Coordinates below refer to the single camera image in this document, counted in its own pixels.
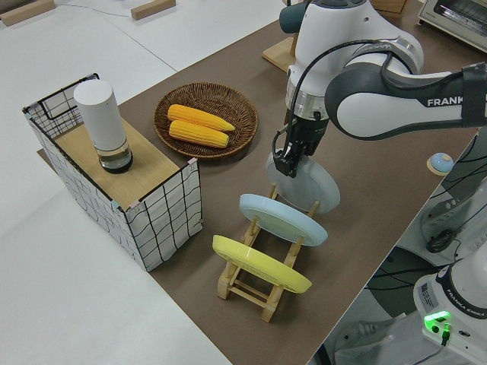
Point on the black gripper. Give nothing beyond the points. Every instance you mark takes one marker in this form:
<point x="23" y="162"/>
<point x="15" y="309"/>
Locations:
<point x="308" y="133"/>

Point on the gray plate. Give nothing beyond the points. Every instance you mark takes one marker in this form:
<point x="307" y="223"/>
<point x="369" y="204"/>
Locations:
<point x="312" y="186"/>

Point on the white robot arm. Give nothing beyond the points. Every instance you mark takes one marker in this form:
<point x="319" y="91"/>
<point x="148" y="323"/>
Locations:
<point x="380" y="87"/>

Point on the light blue plate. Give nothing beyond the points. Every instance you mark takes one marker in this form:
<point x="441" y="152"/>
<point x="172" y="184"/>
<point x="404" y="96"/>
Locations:
<point x="281" y="218"/>

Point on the yellow plate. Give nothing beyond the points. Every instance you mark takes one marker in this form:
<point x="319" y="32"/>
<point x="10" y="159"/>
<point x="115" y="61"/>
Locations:
<point x="262" y="266"/>

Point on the low wooden plate rack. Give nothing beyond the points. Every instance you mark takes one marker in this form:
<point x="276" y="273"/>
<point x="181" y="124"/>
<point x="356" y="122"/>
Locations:
<point x="247" y="291"/>

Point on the brown table mat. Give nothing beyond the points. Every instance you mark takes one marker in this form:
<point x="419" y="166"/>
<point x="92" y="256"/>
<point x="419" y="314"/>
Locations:
<point x="365" y="182"/>

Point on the brown wicker basket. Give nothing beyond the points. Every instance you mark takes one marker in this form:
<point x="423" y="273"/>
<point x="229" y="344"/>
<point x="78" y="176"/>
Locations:
<point x="236" y="102"/>

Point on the yellow corn cob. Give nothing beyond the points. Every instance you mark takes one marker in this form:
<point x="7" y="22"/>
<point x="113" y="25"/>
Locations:
<point x="198" y="134"/>
<point x="198" y="116"/>

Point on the wooden mug stand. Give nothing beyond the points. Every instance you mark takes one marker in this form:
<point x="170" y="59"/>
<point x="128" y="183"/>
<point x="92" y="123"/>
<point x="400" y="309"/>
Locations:
<point x="279" y="53"/>

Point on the dark teal mug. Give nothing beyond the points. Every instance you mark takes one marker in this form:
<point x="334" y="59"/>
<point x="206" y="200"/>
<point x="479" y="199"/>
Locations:
<point x="291" y="17"/>

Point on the blue call bell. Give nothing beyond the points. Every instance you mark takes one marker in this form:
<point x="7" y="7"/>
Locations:
<point x="441" y="161"/>

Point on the wooden board shelf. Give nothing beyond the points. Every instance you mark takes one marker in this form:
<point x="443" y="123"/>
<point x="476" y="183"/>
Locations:
<point x="148" y="163"/>

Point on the pink binder clip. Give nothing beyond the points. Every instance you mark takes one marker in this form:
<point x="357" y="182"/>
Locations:
<point x="134" y="205"/>

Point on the wooden drawer box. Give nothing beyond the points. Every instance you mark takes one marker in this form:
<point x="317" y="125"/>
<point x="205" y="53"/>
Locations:
<point x="390" y="4"/>

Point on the white cylinder bottle glass base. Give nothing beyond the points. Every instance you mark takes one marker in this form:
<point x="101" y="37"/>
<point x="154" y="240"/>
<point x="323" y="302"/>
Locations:
<point x="100" y="114"/>

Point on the wooden block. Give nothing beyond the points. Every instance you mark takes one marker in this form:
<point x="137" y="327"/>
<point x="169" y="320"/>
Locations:
<point x="152" y="9"/>
<point x="26" y="11"/>

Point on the white toaster oven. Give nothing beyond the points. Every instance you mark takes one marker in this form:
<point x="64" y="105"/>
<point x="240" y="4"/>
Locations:
<point x="456" y="21"/>

